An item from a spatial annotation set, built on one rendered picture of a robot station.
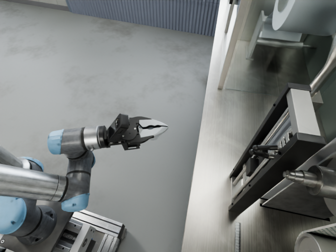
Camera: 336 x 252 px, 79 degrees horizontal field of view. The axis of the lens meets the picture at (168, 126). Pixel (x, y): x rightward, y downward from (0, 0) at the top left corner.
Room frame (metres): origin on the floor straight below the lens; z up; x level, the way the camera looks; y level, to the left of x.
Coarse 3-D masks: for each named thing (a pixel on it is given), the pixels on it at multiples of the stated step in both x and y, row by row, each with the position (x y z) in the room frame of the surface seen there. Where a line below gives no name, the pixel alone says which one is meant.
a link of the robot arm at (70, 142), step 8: (72, 128) 0.36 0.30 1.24; (80, 128) 0.36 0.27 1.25; (48, 136) 0.33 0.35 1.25; (56, 136) 0.33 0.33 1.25; (64, 136) 0.33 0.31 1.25; (72, 136) 0.33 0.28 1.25; (80, 136) 0.33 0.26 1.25; (48, 144) 0.31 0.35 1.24; (56, 144) 0.31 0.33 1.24; (64, 144) 0.31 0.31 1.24; (72, 144) 0.31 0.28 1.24; (80, 144) 0.31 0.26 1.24; (56, 152) 0.29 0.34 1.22; (64, 152) 0.30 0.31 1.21; (72, 152) 0.30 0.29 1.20; (80, 152) 0.31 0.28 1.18
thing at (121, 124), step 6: (120, 114) 0.35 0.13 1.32; (126, 114) 0.36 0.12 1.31; (114, 120) 0.36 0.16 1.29; (120, 120) 0.34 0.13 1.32; (126, 120) 0.34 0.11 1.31; (114, 126) 0.34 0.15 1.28; (120, 126) 0.32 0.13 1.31; (126, 126) 0.32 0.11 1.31; (108, 132) 0.35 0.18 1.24; (114, 132) 0.32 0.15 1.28; (120, 132) 0.32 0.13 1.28; (108, 138) 0.33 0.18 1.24; (114, 138) 0.32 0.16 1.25
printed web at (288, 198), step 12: (288, 192) 0.22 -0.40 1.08; (300, 192) 0.21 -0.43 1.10; (264, 204) 0.22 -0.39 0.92; (276, 204) 0.21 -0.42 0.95; (288, 204) 0.21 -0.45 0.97; (300, 204) 0.20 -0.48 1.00; (312, 204) 0.19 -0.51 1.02; (324, 204) 0.19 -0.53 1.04; (324, 216) 0.17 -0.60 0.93; (312, 228) 0.09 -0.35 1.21; (324, 228) 0.08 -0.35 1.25
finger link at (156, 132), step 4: (156, 128) 0.36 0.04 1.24; (160, 128) 0.36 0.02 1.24; (164, 128) 0.37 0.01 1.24; (144, 132) 0.35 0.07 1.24; (148, 132) 0.35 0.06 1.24; (152, 132) 0.35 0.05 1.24; (156, 132) 0.35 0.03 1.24; (160, 132) 0.35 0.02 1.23; (140, 136) 0.34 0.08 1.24; (144, 136) 0.34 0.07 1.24; (156, 136) 0.36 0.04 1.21
